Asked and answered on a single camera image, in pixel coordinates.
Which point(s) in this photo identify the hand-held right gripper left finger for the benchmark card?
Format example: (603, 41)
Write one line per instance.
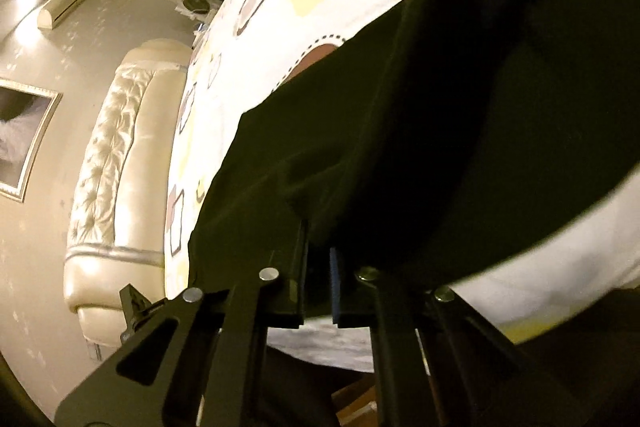
(296, 287)

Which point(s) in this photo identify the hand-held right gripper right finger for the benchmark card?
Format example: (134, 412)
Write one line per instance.
(336, 287)

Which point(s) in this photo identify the black pants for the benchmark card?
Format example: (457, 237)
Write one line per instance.
(425, 132)

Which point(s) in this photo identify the grey patterned cloth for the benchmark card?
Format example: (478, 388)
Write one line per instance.
(325, 344)

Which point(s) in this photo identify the cream tufted headboard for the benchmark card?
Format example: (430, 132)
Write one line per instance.
(115, 157)

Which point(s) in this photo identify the round dark object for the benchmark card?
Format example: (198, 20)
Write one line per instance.
(195, 3)

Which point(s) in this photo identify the white air conditioner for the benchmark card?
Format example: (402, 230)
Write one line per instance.
(65, 4)

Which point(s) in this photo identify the framed wall picture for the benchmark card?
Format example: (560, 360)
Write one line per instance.
(25, 137)

